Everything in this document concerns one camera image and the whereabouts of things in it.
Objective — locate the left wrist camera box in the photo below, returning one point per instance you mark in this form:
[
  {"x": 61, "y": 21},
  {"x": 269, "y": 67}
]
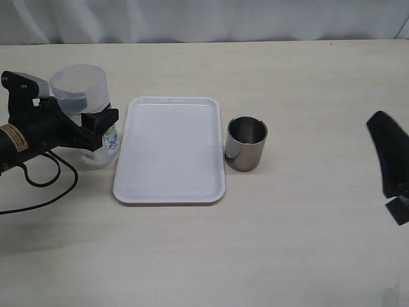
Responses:
[{"x": 43, "y": 86}]

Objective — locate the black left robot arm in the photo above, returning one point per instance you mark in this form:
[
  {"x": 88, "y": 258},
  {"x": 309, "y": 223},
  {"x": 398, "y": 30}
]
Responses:
[{"x": 37, "y": 123}]

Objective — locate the white backdrop curtain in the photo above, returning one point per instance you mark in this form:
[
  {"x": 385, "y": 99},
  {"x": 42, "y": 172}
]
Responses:
[{"x": 54, "y": 22}]

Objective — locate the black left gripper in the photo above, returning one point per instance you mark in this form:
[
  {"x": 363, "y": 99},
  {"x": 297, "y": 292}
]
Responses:
[{"x": 35, "y": 124}]

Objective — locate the stainless steel cup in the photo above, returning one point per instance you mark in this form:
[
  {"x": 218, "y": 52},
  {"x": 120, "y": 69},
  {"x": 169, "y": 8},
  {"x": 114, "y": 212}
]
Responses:
[{"x": 245, "y": 140}]

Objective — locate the white plastic tray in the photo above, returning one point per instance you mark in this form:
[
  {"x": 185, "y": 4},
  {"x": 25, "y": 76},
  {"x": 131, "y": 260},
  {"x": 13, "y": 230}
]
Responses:
[{"x": 171, "y": 152}]

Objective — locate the clear plastic cup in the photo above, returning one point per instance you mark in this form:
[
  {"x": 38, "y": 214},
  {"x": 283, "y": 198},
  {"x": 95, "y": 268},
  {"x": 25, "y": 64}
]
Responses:
[{"x": 90, "y": 81}]

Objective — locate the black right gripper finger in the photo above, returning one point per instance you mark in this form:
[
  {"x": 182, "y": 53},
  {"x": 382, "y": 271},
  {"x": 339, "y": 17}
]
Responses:
[
  {"x": 391, "y": 145},
  {"x": 399, "y": 210}
]

